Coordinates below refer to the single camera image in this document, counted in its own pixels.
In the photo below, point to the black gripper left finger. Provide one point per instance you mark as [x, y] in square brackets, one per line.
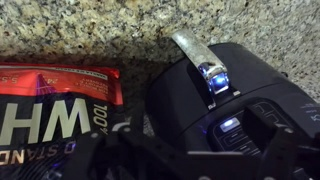
[110, 156]

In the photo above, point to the black red whey protein bag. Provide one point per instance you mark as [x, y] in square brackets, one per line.
[50, 110]

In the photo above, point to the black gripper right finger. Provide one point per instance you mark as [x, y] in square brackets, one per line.
[290, 153]

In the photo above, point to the black air fryer body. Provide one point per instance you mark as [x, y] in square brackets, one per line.
[230, 133]

